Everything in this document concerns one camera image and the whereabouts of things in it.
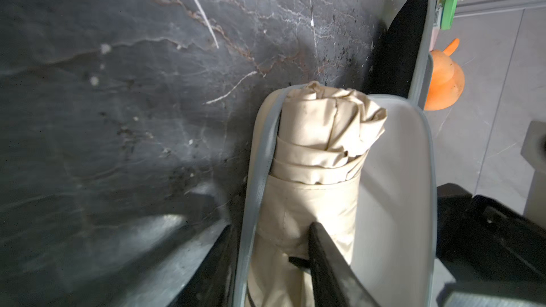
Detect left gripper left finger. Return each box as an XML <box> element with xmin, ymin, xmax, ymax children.
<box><xmin>169</xmin><ymin>225</ymin><xmax>236</xmax><ymax>307</ymax></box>

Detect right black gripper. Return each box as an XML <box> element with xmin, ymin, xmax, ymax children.
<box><xmin>436</xmin><ymin>183</ymin><xmax>545</xmax><ymax>288</ymax></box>

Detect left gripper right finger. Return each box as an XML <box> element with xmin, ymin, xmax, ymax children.
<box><xmin>308</xmin><ymin>223</ymin><xmax>378</xmax><ymax>306</ymax></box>

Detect orange whale plush toy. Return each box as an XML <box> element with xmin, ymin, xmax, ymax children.
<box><xmin>425</xmin><ymin>38</ymin><xmax>465</xmax><ymax>111</ymax></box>

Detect green lidded small jar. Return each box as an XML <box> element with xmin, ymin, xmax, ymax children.
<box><xmin>439</xmin><ymin>0</ymin><xmax>458</xmax><ymax>30</ymax></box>

